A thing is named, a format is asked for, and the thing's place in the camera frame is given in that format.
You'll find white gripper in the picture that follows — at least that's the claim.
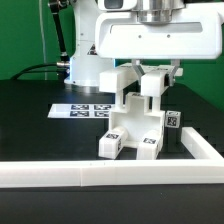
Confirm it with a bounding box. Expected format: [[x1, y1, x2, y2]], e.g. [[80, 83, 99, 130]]
[[95, 0, 224, 87]]

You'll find white tagged cube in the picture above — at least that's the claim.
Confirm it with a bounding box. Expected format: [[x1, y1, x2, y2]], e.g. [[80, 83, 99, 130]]
[[165, 111, 181, 128]]

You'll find white chair seat part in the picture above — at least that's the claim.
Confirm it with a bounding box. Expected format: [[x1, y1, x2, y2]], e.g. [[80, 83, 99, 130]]
[[109, 92, 165, 148]]

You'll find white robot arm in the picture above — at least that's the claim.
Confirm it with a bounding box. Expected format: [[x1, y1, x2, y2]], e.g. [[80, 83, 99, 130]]
[[66, 0, 224, 88]]

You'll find white flat tagged plate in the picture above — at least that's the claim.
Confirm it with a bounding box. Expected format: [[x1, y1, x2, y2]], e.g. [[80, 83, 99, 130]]
[[48, 104, 112, 119]]

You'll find black cable bundle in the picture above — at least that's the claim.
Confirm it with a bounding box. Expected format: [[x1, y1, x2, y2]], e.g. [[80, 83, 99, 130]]
[[10, 61, 71, 81]]

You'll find white boundary fence frame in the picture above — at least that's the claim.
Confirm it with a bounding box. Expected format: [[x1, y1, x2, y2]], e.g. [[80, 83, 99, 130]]
[[0, 127, 224, 188]]

